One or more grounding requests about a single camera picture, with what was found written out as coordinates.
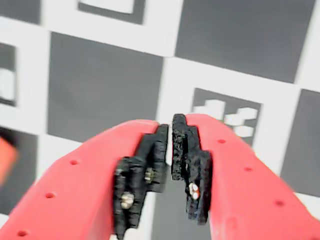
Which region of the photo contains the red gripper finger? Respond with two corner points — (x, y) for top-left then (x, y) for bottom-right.
(171, 113), (320, 240)
(0, 119), (170, 240)

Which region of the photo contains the red cube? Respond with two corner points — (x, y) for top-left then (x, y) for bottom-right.
(0, 136), (20, 187)

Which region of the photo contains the black white marker mat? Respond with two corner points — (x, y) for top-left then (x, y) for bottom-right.
(0, 0), (320, 240)

